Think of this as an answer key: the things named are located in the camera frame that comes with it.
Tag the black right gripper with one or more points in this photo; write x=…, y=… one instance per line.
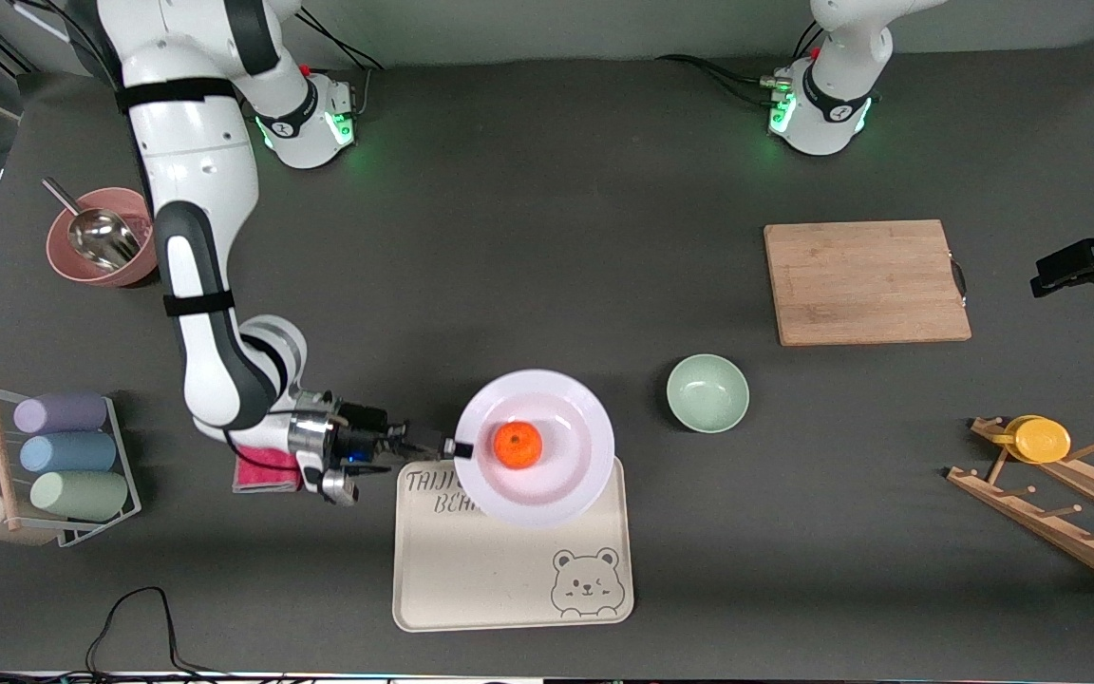
x=363, y=440

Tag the orange fruit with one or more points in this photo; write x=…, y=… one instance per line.
x=518, y=445

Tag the white round plate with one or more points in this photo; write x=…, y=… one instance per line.
x=566, y=418

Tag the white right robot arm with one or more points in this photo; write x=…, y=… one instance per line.
x=196, y=190

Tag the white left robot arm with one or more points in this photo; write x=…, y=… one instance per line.
x=827, y=95

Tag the cream tray with bear print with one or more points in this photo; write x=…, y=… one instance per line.
x=490, y=570

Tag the pink folded cloth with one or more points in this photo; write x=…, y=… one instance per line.
x=267, y=472

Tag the yellow small dish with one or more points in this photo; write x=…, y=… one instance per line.
x=1041, y=440

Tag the wooden cutting board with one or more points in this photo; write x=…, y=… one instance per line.
x=865, y=282

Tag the wooden peg drying rack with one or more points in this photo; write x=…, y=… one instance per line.
x=1060, y=518

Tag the pale green bowl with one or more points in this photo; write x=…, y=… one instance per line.
x=707, y=393

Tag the pastel green cup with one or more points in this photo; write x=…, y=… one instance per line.
x=80, y=495

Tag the pastel blue cup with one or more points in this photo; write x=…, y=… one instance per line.
x=67, y=452

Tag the pastel purple cup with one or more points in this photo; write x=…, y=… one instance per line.
x=61, y=413

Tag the metal scoop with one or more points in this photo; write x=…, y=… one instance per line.
x=101, y=237

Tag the pink ribbed bowl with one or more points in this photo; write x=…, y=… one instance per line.
x=67, y=266

